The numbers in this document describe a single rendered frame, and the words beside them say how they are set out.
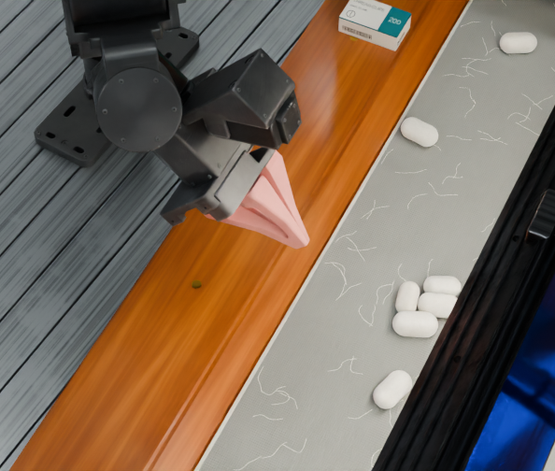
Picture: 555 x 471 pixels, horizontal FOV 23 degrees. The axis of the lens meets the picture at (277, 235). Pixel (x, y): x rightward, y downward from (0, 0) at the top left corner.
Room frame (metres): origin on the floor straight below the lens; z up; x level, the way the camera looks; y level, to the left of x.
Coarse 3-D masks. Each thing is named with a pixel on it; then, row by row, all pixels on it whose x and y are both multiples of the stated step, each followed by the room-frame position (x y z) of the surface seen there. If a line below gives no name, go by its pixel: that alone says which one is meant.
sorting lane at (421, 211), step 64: (512, 0) 0.98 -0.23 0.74; (448, 64) 0.90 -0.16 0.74; (512, 64) 0.90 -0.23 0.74; (448, 128) 0.82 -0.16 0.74; (512, 128) 0.82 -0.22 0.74; (384, 192) 0.74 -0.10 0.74; (448, 192) 0.74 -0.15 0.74; (320, 256) 0.67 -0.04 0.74; (384, 256) 0.67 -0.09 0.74; (448, 256) 0.67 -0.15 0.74; (320, 320) 0.61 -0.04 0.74; (384, 320) 0.61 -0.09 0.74; (256, 384) 0.54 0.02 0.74; (320, 384) 0.54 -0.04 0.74; (256, 448) 0.49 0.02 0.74; (320, 448) 0.49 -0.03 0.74
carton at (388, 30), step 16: (352, 0) 0.94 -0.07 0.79; (368, 0) 0.94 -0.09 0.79; (352, 16) 0.92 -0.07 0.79; (368, 16) 0.92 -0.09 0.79; (384, 16) 0.92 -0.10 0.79; (400, 16) 0.92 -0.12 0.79; (352, 32) 0.91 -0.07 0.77; (368, 32) 0.90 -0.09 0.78; (384, 32) 0.89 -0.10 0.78; (400, 32) 0.90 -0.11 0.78
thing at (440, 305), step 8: (424, 296) 0.62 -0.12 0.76; (432, 296) 0.62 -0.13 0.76; (440, 296) 0.62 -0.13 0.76; (448, 296) 0.62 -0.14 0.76; (424, 304) 0.61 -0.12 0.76; (432, 304) 0.61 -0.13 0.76; (440, 304) 0.61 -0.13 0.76; (448, 304) 0.61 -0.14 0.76; (432, 312) 0.61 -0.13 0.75; (440, 312) 0.60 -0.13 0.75; (448, 312) 0.60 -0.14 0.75
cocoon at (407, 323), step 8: (400, 312) 0.60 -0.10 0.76; (408, 312) 0.60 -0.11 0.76; (416, 312) 0.60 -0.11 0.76; (424, 312) 0.60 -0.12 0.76; (392, 320) 0.60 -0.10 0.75; (400, 320) 0.59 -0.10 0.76; (408, 320) 0.59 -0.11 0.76; (416, 320) 0.59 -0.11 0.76; (424, 320) 0.59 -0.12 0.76; (432, 320) 0.59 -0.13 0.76; (400, 328) 0.59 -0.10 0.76; (408, 328) 0.59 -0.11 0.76; (416, 328) 0.59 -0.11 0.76; (424, 328) 0.59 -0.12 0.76; (432, 328) 0.59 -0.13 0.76; (416, 336) 0.59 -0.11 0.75; (424, 336) 0.58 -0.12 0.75
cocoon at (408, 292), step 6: (408, 282) 0.63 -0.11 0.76; (414, 282) 0.63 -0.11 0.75; (402, 288) 0.63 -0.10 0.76; (408, 288) 0.63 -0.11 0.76; (414, 288) 0.63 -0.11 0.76; (402, 294) 0.62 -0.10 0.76; (408, 294) 0.62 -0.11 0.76; (414, 294) 0.62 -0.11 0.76; (396, 300) 0.62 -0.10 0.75; (402, 300) 0.62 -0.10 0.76; (408, 300) 0.61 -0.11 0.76; (414, 300) 0.62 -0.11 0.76; (396, 306) 0.61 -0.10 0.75; (402, 306) 0.61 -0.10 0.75; (408, 306) 0.61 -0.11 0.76; (414, 306) 0.61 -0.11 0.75
